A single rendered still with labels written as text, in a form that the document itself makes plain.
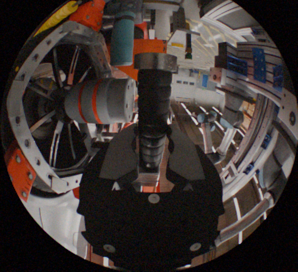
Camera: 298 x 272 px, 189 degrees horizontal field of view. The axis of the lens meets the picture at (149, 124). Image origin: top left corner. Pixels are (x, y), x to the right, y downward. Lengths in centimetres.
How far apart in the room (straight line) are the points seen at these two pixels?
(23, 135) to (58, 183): 13
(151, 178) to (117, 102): 17
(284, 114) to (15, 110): 54
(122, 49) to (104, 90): 18
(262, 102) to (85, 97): 77
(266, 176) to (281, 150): 13
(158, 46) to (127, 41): 37
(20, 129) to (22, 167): 6
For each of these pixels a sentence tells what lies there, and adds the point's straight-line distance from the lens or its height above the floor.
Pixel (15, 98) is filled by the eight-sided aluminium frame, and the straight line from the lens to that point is 20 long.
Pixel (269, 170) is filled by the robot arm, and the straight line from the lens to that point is 52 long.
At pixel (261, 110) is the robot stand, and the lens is 67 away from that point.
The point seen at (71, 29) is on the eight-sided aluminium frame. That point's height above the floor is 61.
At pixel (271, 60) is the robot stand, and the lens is 54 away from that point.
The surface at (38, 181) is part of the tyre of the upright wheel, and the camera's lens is 34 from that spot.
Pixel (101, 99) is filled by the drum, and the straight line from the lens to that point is 25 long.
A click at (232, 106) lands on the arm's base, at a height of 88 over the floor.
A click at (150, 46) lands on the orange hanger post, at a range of 73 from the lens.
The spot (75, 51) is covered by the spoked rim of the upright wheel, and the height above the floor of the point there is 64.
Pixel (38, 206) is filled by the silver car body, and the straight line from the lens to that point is 54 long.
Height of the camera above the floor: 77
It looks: 30 degrees up
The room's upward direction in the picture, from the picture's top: 178 degrees counter-clockwise
